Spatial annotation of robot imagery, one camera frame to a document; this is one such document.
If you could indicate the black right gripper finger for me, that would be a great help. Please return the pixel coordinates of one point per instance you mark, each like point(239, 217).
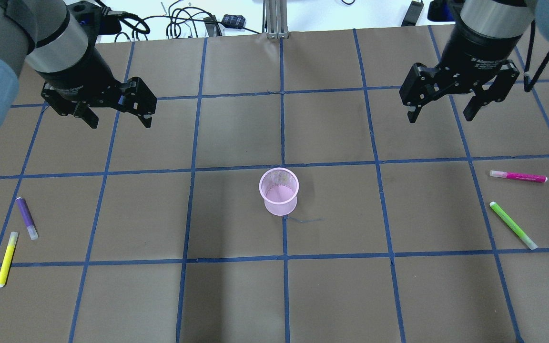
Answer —
point(421, 86)
point(497, 92)

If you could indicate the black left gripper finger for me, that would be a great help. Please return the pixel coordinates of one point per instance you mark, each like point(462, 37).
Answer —
point(65, 107)
point(138, 100)

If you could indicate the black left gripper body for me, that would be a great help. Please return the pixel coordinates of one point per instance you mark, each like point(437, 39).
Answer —
point(80, 72)

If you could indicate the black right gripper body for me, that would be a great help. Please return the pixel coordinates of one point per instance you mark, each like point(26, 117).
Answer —
point(471, 49)

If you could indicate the purple marker pen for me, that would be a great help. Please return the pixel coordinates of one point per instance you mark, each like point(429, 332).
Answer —
point(27, 218)

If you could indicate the pink marker pen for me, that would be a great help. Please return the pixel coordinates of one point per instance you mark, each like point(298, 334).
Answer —
point(537, 178)

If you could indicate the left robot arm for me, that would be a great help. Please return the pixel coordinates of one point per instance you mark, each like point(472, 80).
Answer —
point(58, 41)

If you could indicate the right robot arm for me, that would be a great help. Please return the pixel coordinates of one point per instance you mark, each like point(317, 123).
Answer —
point(505, 19)

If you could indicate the pink mesh cup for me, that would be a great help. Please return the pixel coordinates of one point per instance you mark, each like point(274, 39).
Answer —
point(279, 188)

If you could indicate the black power adapter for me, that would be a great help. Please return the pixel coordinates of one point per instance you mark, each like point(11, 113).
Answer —
point(413, 13)

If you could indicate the green marker pen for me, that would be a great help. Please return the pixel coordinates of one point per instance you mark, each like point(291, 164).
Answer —
point(510, 223)

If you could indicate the yellow marker pen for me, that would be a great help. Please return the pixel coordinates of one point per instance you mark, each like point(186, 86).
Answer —
point(8, 257)

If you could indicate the aluminium frame post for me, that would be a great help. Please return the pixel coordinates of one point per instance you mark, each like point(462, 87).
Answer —
point(275, 24)

